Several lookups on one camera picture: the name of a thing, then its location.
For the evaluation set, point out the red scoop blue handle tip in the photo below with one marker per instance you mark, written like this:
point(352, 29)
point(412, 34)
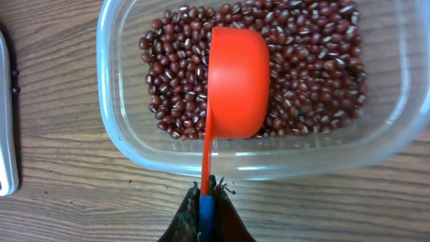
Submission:
point(238, 93)

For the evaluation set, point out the white digital kitchen scale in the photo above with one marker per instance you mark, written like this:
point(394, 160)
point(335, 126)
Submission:
point(9, 172)

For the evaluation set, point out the clear plastic container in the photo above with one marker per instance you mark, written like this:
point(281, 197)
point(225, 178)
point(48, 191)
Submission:
point(396, 57)

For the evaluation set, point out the red beans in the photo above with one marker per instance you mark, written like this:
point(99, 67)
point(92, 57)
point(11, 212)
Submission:
point(317, 78)

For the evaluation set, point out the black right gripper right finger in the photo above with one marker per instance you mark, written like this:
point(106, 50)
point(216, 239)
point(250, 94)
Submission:
point(228, 225)

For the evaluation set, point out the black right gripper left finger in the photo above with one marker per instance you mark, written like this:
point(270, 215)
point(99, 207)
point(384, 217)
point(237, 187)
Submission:
point(184, 226)

